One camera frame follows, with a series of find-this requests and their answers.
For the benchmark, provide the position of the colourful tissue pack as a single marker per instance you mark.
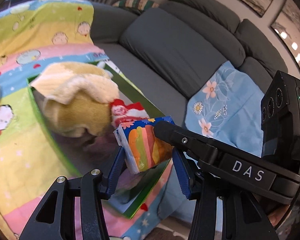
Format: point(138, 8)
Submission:
point(143, 150)

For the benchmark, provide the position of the striped cushion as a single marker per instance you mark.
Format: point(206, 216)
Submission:
point(136, 5)

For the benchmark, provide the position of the grey sofa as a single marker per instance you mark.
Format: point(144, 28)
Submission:
point(171, 51)

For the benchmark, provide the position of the operator right hand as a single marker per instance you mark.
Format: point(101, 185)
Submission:
point(277, 215)

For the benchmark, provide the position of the green storage box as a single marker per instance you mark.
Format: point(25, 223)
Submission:
point(125, 202)

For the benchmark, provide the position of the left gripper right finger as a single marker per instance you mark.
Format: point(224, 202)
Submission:
point(242, 215)

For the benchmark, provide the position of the red white knit sock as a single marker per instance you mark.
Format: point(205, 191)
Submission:
point(120, 112)

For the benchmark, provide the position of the light blue floral cloth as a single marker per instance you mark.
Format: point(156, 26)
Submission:
point(228, 108)

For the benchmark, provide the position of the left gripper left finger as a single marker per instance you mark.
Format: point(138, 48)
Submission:
point(71, 204)

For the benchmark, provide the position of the purple knit garment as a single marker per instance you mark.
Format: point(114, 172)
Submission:
point(99, 150)

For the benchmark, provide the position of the colourful cartoon bed sheet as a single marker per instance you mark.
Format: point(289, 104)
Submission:
point(33, 35)

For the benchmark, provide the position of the cream yellow knit sweater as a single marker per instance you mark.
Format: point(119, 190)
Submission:
point(77, 98)

